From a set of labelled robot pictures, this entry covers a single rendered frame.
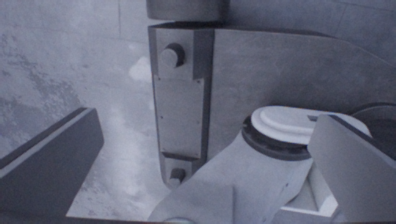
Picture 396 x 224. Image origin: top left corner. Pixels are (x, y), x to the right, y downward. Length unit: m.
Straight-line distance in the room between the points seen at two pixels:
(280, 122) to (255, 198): 0.14
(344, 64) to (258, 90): 0.18
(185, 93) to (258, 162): 0.24
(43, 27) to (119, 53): 0.32
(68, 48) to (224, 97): 0.63
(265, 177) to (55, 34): 0.84
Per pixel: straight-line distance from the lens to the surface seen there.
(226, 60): 0.46
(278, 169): 0.34
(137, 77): 0.75
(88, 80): 0.88
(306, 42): 0.47
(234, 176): 0.30
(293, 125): 0.36
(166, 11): 0.44
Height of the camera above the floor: 0.61
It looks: 59 degrees down
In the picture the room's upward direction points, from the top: 156 degrees counter-clockwise
